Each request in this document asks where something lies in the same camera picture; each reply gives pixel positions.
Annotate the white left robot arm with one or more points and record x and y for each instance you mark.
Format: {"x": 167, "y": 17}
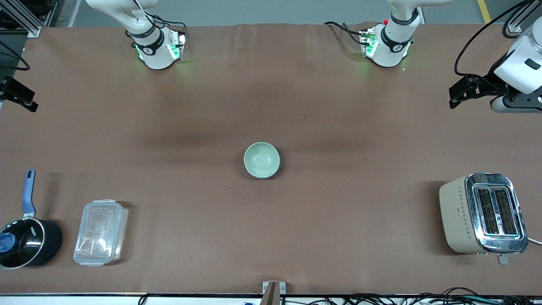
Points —
{"x": 391, "y": 46}

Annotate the beige chrome toaster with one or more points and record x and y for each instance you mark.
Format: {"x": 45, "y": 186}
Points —
{"x": 461, "y": 216}

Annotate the metal mounting bracket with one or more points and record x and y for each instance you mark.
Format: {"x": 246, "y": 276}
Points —
{"x": 283, "y": 287}

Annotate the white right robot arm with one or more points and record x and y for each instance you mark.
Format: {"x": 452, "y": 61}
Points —
{"x": 152, "y": 51}

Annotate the metal base connector panel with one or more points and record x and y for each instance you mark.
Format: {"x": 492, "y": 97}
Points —
{"x": 367, "y": 42}
{"x": 178, "y": 44}

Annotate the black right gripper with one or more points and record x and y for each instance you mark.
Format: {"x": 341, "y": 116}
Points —
{"x": 13, "y": 90}

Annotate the glass lid blue knob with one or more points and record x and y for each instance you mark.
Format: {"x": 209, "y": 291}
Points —
{"x": 23, "y": 243}

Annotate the brown table cover sheet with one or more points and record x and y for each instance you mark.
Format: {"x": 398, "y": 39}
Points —
{"x": 271, "y": 106}

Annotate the green bowl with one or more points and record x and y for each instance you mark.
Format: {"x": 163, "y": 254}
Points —
{"x": 261, "y": 159}

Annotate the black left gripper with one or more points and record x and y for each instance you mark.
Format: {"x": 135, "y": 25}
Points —
{"x": 488, "y": 86}

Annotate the clear plastic food container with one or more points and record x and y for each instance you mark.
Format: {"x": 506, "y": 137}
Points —
{"x": 99, "y": 233}

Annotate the aluminium frame profile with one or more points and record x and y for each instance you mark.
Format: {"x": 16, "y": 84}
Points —
{"x": 25, "y": 21}
{"x": 518, "y": 23}

